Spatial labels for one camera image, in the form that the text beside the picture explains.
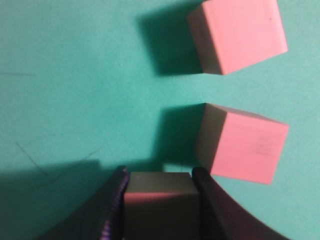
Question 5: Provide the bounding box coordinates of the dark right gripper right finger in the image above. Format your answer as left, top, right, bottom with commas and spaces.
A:
191, 167, 288, 240

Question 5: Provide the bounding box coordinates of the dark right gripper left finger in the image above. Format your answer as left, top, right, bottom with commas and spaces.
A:
35, 165, 129, 240

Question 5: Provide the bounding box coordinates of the pink cube column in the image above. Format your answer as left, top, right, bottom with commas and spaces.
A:
187, 0, 288, 75
124, 172, 200, 240
195, 103, 289, 185

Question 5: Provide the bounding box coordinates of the green cloth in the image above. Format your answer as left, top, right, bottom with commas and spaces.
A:
0, 0, 320, 240

